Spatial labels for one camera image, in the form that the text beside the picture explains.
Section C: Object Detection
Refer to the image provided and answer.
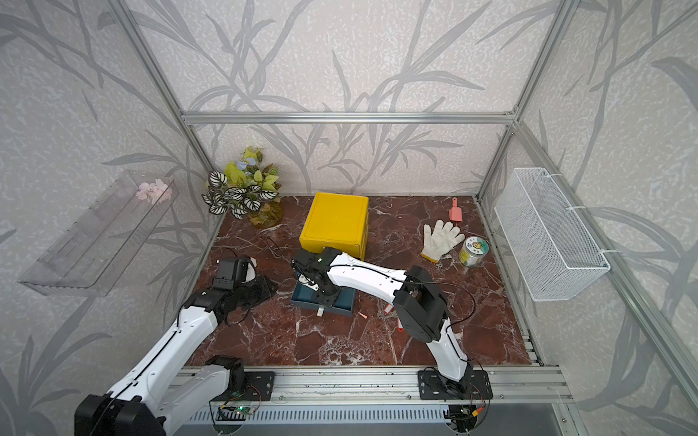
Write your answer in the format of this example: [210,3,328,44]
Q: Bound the pink plastic scoop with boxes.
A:
[449,197,463,223]

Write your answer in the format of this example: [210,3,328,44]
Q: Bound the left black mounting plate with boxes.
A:
[214,372,276,403]

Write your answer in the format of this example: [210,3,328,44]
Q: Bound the white work glove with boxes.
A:
[421,220,465,263]

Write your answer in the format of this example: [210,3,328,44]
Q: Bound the keys with red tags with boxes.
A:
[384,304,405,332]

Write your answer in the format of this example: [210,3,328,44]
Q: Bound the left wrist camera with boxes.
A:
[242,257,257,283]

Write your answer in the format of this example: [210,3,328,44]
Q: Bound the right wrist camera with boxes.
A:
[298,274,319,292]

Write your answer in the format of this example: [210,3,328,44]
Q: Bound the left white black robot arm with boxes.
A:
[74,256,278,435]

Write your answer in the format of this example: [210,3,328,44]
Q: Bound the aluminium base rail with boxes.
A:
[113,364,574,407]

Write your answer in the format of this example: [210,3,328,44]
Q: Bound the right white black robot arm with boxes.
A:
[292,247,472,382]

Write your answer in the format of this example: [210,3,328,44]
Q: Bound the yellow drawer cabinet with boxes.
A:
[299,193,369,260]

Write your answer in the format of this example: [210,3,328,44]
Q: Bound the artificial plant in vase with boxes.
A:
[202,146,284,229]

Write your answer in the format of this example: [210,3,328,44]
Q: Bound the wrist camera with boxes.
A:
[242,257,257,283]
[298,274,319,292]

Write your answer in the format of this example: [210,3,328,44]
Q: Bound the blue drawer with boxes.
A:
[291,283,356,316]

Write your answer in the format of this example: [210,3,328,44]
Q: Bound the white wire mesh basket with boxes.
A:
[494,167,611,302]

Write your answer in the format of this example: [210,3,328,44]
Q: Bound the black mounting plate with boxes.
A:
[214,372,276,403]
[417,367,493,401]

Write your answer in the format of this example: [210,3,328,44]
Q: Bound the clear acrylic wall shelf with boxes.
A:
[18,171,179,297]

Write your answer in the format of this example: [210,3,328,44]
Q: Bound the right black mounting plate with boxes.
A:
[417,367,493,401]

